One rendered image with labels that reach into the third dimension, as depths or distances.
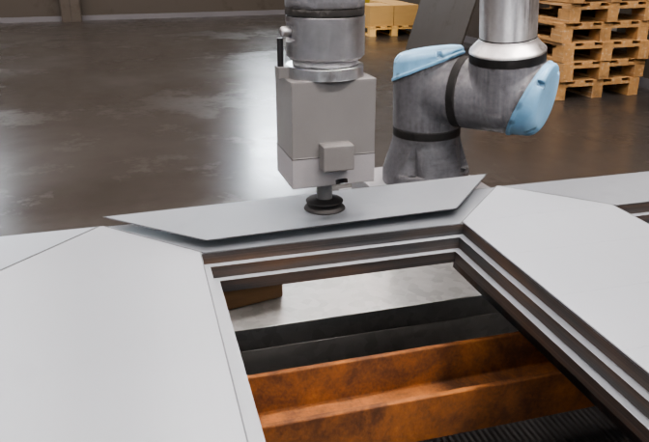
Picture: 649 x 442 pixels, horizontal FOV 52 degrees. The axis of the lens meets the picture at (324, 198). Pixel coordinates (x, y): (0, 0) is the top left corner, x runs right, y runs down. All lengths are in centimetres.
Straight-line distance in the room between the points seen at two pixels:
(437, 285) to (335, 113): 38
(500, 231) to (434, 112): 45
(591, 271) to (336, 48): 30
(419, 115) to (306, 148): 50
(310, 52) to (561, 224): 31
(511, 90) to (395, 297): 36
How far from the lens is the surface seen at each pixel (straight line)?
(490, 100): 105
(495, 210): 74
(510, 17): 103
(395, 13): 918
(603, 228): 73
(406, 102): 112
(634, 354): 52
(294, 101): 62
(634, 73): 591
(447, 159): 114
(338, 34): 62
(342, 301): 89
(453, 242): 69
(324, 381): 70
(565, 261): 64
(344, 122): 64
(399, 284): 93
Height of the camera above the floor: 111
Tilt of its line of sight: 21 degrees down
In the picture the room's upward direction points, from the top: straight up
